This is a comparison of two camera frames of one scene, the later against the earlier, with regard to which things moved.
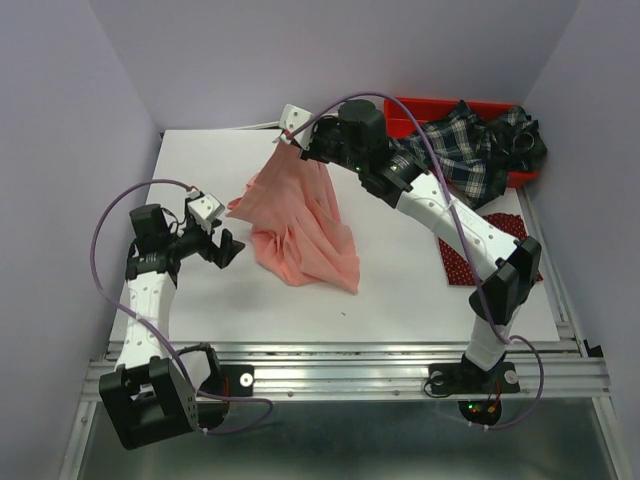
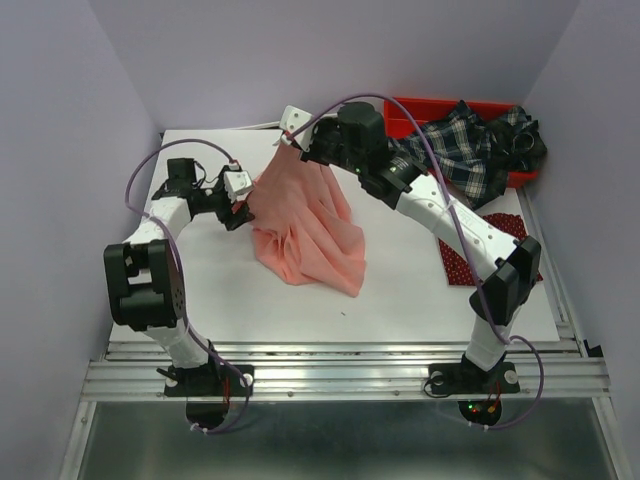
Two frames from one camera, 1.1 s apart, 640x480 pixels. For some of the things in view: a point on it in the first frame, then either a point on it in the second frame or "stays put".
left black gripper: (228, 247) → (242, 215)
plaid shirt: (477, 155) stays put
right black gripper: (321, 125) stays put
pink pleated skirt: (297, 229) stays put
